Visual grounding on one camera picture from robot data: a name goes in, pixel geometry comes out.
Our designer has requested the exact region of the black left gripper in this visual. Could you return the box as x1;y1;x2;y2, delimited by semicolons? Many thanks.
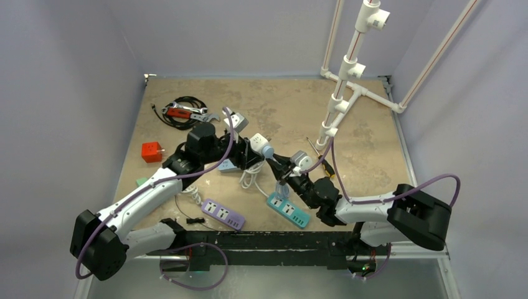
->
200;129;263;170

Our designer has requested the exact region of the white cube power socket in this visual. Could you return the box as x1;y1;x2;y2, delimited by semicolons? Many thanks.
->
250;133;274;158

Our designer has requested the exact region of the white power cord bundle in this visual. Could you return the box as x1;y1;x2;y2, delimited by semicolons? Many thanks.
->
239;159;271;199

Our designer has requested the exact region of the light blue cord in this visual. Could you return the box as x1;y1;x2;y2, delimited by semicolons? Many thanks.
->
263;145;290;201

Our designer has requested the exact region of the red cube socket adapter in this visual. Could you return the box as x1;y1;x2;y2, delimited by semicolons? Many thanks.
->
141;141;167;163

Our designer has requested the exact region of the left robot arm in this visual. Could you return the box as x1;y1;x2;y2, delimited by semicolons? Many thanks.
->
70;123;269;280

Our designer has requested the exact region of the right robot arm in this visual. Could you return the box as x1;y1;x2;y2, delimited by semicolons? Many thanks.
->
266;154;452;254

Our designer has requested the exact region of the light blue power strip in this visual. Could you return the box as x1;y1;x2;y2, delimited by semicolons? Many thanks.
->
218;159;240;173

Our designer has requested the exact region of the teal power strip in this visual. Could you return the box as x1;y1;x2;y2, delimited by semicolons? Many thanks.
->
266;192;310;229

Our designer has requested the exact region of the yellow black screwdriver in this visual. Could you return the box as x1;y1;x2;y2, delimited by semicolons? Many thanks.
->
306;137;336;178

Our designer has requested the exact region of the purple power strip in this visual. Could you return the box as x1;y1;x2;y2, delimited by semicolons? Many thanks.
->
201;199;245;231

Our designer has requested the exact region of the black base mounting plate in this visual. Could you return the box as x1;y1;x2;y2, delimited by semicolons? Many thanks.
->
152;231;388;271

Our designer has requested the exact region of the green block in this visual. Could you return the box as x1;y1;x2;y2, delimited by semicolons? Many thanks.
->
136;178;149;188

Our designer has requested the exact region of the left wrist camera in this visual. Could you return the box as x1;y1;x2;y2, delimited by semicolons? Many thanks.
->
223;112;249;133

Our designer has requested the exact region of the white cord of purple strip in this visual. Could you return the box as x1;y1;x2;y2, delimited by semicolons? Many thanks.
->
183;186;205;207

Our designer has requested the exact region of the coiled black cable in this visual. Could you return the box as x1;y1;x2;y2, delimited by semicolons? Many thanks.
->
151;96;208;131

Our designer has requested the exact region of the small black connector wire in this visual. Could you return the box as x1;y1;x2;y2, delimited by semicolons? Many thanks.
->
173;197;232;230

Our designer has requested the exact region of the red handled adjustable wrench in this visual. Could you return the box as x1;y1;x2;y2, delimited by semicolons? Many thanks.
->
161;102;220;123

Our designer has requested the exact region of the white PVC pipe frame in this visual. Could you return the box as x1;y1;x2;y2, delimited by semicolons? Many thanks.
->
316;0;481;150

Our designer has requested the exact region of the aluminium frame rail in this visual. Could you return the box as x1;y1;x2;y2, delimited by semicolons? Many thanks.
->
70;219;460;298

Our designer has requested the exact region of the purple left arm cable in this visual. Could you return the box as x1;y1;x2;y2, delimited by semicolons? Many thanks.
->
75;107;236;280

